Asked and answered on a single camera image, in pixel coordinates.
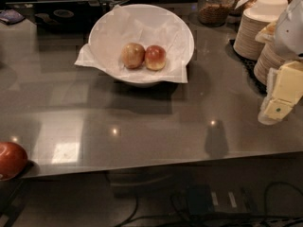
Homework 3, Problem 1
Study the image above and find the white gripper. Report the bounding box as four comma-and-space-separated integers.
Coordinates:
255, 0, 303, 125

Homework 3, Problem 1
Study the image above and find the red-yellow apple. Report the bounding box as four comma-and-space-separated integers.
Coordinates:
145, 45, 166, 71

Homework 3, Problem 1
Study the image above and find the white bowl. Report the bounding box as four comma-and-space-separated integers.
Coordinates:
87, 3, 195, 88

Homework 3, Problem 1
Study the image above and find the left yellow-red apple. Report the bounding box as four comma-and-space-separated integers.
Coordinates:
121, 43, 145, 69

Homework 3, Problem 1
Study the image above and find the red apple at table edge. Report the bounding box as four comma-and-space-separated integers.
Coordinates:
0, 142, 27, 181

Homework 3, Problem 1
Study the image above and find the front stack of paper plates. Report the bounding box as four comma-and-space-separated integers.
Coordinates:
254, 43, 285, 85

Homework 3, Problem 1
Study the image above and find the black mat under plates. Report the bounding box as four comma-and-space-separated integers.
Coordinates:
233, 49, 267, 96

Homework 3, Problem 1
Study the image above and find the tall stack of paper plates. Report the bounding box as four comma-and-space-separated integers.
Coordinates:
233, 0, 288, 61

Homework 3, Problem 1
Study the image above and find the glass jar with grains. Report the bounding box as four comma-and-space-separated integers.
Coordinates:
198, 0, 235, 26

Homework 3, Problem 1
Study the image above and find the white paper napkin liner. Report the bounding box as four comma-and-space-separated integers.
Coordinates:
74, 4, 189, 84

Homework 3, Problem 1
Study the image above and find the dark blue small pouch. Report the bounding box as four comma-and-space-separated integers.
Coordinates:
0, 9, 25, 25

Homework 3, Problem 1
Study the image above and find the black cable on floor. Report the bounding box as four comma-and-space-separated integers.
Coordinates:
113, 182, 303, 227

